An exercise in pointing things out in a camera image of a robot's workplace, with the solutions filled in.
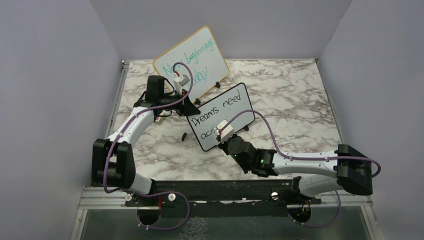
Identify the black framed whiteboard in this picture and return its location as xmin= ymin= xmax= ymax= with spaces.
xmin=187 ymin=82 xmax=253 ymax=152

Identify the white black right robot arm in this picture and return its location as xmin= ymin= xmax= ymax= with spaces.
xmin=218 ymin=135 xmax=375 ymax=204

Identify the black marker cap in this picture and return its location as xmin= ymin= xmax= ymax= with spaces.
xmin=181 ymin=132 xmax=187 ymax=142

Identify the aluminium side rail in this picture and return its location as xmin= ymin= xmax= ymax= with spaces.
xmin=104 ymin=60 xmax=131 ymax=138

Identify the black yellow-board stand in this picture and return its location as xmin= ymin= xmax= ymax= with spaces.
xmin=193 ymin=81 xmax=221 ymax=106

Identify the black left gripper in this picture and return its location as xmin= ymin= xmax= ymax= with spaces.
xmin=159 ymin=88 xmax=201 ymax=117

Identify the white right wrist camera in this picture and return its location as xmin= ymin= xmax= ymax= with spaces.
xmin=215 ymin=119 xmax=236 ymax=144

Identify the black aluminium front base frame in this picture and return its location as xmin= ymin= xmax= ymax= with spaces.
xmin=78 ymin=179 xmax=373 ymax=219

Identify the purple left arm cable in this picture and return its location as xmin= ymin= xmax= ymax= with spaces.
xmin=102 ymin=62 xmax=195 ymax=232

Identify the yellow framed whiteboard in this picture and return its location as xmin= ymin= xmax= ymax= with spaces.
xmin=152 ymin=26 xmax=230 ymax=101

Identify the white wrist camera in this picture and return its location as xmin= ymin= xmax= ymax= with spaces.
xmin=215 ymin=119 xmax=236 ymax=144
xmin=173 ymin=74 xmax=191 ymax=95

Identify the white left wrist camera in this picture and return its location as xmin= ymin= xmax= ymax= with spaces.
xmin=173 ymin=74 xmax=191 ymax=95

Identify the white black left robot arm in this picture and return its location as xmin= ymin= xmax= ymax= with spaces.
xmin=91 ymin=74 xmax=200 ymax=206

